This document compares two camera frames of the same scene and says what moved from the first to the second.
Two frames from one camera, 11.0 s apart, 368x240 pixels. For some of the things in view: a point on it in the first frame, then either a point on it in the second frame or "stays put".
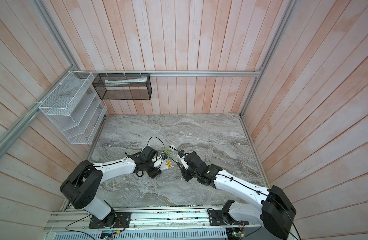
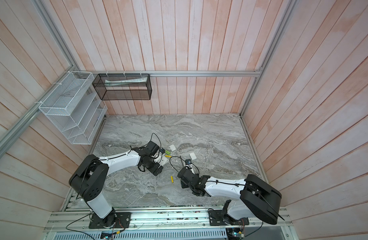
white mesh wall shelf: (75, 106) stays put
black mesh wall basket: (123, 86) stays put
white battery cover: (172, 146) stays put
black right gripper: (186, 176) -> (183, 184)
